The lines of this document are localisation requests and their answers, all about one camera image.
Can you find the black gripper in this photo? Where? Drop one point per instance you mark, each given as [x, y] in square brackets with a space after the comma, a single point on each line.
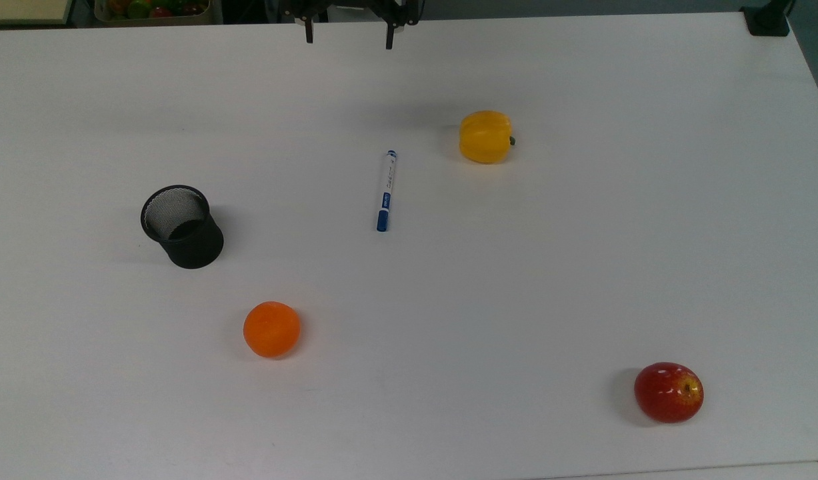
[355, 6]

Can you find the white marker with blue cap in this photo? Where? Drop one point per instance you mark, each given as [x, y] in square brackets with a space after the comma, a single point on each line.
[386, 191]

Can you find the yellow bell pepper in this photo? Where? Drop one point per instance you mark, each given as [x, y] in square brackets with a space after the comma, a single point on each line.
[485, 136]

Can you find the clear box of fruit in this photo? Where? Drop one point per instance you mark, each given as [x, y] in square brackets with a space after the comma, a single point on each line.
[152, 10]

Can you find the black mesh pen cup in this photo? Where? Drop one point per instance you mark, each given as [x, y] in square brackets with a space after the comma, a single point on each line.
[183, 230]

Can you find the orange fruit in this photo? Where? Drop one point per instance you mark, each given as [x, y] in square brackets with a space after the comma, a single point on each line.
[271, 329]

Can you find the beige board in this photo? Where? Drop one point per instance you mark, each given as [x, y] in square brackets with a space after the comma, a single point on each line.
[25, 10]

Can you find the black clamp base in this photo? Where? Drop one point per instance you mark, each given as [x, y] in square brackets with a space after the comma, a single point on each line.
[767, 18]

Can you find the red apple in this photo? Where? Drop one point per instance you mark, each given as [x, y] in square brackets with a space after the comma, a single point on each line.
[668, 392]

